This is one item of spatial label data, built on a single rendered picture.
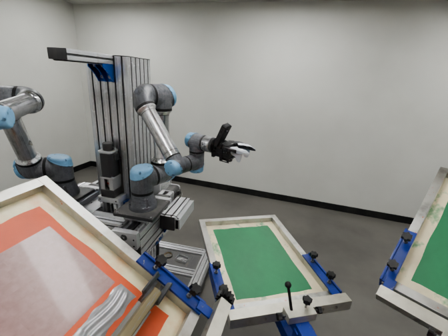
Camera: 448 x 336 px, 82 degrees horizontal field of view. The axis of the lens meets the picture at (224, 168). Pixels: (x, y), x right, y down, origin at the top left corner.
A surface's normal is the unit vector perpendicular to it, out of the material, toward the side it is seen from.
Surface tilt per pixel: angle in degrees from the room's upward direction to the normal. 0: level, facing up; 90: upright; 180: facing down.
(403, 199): 90
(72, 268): 32
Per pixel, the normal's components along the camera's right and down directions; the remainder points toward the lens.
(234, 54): -0.29, 0.30
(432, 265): -0.33, -0.70
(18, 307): 0.56, -0.72
